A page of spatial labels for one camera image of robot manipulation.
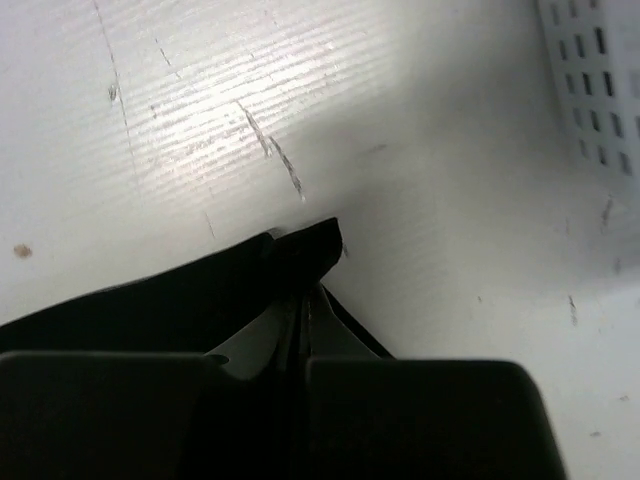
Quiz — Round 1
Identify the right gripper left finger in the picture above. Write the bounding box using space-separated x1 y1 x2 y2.
1 300 298 479

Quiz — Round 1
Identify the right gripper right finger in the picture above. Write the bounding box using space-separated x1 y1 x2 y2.
299 286 566 479

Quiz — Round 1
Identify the black t shirt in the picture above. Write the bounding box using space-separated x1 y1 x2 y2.
1 218 343 357

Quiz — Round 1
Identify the white plastic basket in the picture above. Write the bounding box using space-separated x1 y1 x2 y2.
537 0 639 187

